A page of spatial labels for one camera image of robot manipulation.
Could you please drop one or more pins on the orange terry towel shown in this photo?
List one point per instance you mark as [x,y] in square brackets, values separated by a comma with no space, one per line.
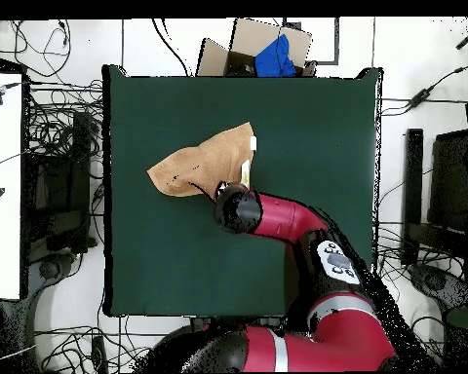
[210,163]

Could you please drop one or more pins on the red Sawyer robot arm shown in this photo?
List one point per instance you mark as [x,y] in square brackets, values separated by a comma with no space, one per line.
[284,218]

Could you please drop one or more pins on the dark green table cloth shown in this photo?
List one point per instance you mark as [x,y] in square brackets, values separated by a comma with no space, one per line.
[160,253]

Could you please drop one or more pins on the blue cloth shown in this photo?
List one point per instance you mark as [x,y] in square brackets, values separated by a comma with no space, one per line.
[275,58]

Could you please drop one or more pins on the brown cardboard box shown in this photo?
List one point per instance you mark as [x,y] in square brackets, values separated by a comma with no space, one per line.
[253,37]

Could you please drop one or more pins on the grey stand leg with caster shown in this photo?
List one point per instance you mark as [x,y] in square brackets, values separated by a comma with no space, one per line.
[440,284]
[50,269]

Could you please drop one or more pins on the black upright bar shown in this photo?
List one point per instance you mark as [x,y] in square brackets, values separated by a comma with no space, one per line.
[412,187]

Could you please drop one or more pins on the black power adapter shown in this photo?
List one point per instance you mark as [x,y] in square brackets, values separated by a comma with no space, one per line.
[421,97]

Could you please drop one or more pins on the white desk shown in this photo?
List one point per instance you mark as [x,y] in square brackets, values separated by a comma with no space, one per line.
[2,194]

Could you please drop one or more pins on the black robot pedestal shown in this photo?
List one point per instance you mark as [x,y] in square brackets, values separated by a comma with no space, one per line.
[234,321]

